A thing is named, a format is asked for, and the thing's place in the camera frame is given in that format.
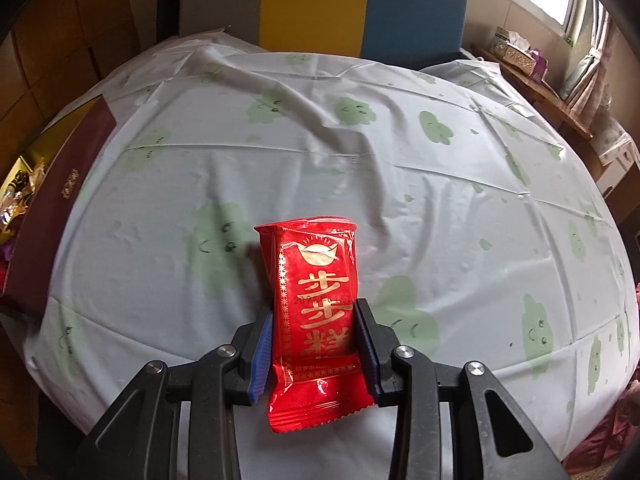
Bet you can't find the grey yellow blue sofa chair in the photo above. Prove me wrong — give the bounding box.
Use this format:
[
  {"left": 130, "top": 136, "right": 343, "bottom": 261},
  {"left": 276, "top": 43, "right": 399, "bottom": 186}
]
[{"left": 179, "top": 0, "right": 468, "bottom": 70}]

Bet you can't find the tissue box on shelf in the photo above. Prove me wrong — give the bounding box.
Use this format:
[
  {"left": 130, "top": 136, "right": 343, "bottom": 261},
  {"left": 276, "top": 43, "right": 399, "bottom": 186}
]
[{"left": 490, "top": 27, "right": 536, "bottom": 76}]

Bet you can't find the purple packet on shelf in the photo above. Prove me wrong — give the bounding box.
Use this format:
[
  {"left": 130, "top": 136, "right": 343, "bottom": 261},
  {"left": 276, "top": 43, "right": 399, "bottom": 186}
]
[{"left": 528, "top": 49, "right": 548, "bottom": 84}]

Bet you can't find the white green patterned tablecloth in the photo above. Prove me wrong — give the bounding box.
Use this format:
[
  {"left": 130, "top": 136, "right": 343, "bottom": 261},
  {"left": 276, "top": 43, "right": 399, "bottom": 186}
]
[{"left": 23, "top": 34, "right": 639, "bottom": 456}]

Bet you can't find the yellow pistachio nut bag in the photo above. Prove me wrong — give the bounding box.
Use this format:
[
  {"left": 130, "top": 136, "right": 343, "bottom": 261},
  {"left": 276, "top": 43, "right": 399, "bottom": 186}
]
[{"left": 1, "top": 157, "right": 47, "bottom": 243}]

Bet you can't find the wooden side shelf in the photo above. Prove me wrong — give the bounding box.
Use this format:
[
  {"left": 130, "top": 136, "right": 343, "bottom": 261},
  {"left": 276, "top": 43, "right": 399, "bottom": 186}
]
[{"left": 471, "top": 44, "right": 592, "bottom": 141}]

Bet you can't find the white cardboard box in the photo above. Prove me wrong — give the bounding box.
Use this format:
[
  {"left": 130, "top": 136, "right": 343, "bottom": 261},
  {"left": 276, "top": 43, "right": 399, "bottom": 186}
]
[{"left": 590, "top": 107, "right": 639, "bottom": 197}]

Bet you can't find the brown gold chocolate packet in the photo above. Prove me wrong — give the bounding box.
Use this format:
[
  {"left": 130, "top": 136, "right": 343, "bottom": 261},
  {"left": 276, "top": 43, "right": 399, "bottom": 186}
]
[{"left": 6, "top": 170, "right": 30, "bottom": 194}]

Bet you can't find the large red cake packet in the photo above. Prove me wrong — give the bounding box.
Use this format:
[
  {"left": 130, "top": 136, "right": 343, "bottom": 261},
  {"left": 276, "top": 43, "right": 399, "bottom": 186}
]
[{"left": 256, "top": 217, "right": 373, "bottom": 434}]

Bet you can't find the maroon gold gift box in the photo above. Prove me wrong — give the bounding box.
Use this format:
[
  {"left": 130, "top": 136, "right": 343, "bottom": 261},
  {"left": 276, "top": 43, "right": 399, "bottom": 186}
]
[{"left": 1, "top": 96, "right": 116, "bottom": 320}]

